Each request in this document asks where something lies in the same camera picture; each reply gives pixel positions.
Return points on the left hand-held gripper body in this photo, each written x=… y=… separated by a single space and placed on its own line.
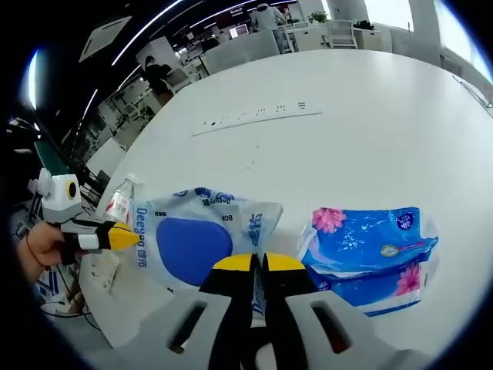
x=58 y=196

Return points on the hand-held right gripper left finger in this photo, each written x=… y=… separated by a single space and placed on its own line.
x=231 y=293

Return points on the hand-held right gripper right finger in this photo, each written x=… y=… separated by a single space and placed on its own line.
x=289 y=285

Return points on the clear plastic water bottle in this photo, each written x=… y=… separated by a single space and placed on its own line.
x=121 y=200

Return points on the white paper cup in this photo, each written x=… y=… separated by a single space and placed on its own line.
x=100 y=271

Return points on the clear bag with blue disc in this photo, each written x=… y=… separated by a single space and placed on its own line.
x=185 y=246

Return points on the blue tissue pack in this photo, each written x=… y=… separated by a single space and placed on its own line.
x=366 y=239

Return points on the person's left hand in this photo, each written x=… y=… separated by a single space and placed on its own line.
x=46 y=243

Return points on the ceiling air vent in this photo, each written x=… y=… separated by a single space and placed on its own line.
x=104 y=38

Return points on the white built-in power strip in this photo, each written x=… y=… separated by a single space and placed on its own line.
x=262 y=117

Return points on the grey chair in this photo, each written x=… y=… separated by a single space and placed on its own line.
x=231 y=54

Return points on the computer monitor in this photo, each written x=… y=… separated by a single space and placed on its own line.
x=239 y=31

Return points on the white office chair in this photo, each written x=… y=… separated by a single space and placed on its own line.
x=341 y=32

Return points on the potted plant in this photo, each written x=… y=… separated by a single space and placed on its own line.
x=319 y=16

